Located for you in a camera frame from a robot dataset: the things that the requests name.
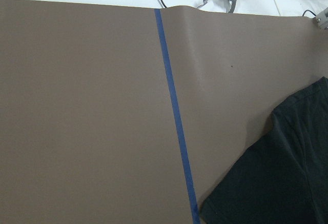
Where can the brown table mat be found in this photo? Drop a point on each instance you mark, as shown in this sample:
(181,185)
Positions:
(87,128)

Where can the blue tape line lengthwise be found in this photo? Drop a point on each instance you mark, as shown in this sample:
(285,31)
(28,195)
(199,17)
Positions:
(177,118)

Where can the aluminium frame post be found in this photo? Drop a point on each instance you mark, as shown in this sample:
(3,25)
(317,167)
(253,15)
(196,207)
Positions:
(322,20)

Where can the black printed t-shirt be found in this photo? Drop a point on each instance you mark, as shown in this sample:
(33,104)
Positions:
(281,178)

